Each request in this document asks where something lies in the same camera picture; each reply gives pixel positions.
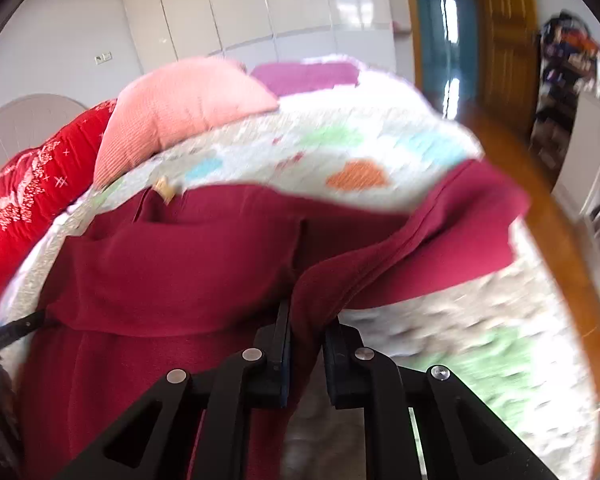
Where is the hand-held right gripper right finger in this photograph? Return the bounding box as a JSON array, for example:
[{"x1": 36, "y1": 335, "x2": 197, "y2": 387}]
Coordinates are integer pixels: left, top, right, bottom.
[{"x1": 322, "y1": 320, "x2": 556, "y2": 480}]

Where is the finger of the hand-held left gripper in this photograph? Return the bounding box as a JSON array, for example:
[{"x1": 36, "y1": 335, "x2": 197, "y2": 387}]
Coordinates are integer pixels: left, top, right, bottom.
[{"x1": 0, "y1": 310, "x2": 48, "y2": 351}]

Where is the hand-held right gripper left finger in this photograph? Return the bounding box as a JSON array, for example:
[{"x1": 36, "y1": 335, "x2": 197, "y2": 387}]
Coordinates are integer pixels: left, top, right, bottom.
[{"x1": 55, "y1": 300, "x2": 293, "y2": 480}]

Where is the dark red garment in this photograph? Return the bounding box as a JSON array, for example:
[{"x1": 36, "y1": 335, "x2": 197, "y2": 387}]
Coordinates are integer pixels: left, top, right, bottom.
[{"x1": 17, "y1": 160, "x2": 531, "y2": 480}]

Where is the shelf rack with clothes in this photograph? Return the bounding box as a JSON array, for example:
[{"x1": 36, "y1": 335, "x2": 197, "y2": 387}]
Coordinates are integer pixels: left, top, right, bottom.
[{"x1": 530, "y1": 10, "x2": 600, "y2": 171}]

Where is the red floral duvet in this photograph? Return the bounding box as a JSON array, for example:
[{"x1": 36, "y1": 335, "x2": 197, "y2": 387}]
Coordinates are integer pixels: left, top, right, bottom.
[{"x1": 0, "y1": 99, "x2": 118, "y2": 321}]

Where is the heart patterned quilt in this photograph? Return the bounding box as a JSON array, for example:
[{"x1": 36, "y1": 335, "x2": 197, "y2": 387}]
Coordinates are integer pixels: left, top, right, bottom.
[{"x1": 0, "y1": 55, "x2": 600, "y2": 480}]

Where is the white round headboard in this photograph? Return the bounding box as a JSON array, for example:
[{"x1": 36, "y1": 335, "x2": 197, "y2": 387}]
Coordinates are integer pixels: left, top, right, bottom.
[{"x1": 0, "y1": 92, "x2": 90, "y2": 221}]

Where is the pink pillow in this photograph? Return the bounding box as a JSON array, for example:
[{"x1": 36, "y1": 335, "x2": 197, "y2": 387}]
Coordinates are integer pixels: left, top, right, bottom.
[{"x1": 92, "y1": 56, "x2": 281, "y2": 188}]

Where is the purple cloth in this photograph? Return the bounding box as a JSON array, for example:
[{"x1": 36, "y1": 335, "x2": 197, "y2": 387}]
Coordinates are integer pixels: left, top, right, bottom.
[{"x1": 250, "y1": 60, "x2": 361, "y2": 97}]

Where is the white cabinet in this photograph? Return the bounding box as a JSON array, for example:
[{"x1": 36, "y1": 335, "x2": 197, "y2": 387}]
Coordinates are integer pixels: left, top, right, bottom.
[{"x1": 550, "y1": 90, "x2": 600, "y2": 221}]

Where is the teal glass door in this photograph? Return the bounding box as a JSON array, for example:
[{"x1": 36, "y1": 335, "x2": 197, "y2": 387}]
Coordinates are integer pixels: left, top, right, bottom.
[{"x1": 412, "y1": 0, "x2": 481, "y2": 121}]

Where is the glossy white wardrobe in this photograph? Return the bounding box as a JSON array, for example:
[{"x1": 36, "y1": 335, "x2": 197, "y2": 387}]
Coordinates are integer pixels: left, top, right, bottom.
[{"x1": 120, "y1": 0, "x2": 411, "y2": 76}]

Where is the wooden door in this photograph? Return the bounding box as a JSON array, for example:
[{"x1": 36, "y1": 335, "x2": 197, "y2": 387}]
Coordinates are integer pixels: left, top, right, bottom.
[{"x1": 472, "y1": 0, "x2": 538, "y2": 136}]

